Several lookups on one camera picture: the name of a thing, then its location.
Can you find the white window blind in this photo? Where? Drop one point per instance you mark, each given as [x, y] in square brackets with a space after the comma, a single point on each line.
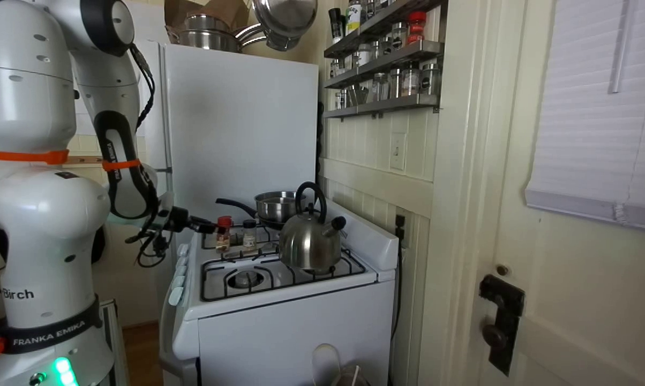
[600, 129]

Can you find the white gas stove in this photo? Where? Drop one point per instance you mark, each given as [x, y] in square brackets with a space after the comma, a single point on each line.
[292, 335]

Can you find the roasted cinnamon spice bottle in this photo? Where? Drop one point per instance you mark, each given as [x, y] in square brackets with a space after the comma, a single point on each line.
[223, 235]

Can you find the steel spice rack shelf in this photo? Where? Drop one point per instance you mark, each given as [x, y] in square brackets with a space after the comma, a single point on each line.
[392, 61]
[392, 106]
[386, 17]

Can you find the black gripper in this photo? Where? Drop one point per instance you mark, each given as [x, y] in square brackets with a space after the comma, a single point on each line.
[180, 220]

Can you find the black-lidded tall bottle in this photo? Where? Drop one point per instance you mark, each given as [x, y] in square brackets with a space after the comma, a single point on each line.
[336, 25]

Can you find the small glass spice jar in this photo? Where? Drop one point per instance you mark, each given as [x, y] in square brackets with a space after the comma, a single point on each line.
[364, 56]
[380, 86]
[365, 90]
[428, 78]
[392, 84]
[409, 83]

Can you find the black stove grate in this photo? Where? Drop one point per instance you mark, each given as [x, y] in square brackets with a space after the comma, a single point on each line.
[264, 283]
[254, 239]

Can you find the hanging steel bowl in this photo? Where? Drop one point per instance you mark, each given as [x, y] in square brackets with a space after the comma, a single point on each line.
[286, 17]

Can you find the white blind wand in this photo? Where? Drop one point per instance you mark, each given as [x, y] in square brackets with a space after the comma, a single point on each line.
[621, 43]

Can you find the wooden wall rail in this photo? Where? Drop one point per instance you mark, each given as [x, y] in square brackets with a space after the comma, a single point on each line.
[86, 161]

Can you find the cream panelled door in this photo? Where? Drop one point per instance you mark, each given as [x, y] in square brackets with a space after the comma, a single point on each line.
[586, 308]

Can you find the black door latch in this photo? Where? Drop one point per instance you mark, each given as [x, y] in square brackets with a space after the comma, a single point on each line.
[505, 314]

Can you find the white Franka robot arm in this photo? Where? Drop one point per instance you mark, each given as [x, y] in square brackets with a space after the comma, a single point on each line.
[36, 237]

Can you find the white refrigerator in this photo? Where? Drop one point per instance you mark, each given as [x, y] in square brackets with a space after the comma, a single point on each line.
[249, 129]

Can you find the large yellow-label jar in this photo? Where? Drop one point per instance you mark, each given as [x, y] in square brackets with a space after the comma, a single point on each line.
[355, 19]

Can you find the wall power outlet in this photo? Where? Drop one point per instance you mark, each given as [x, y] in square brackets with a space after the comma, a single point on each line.
[399, 225]

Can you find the stick cinnamon spice bottle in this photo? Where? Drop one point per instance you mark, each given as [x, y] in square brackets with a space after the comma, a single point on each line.
[417, 30]

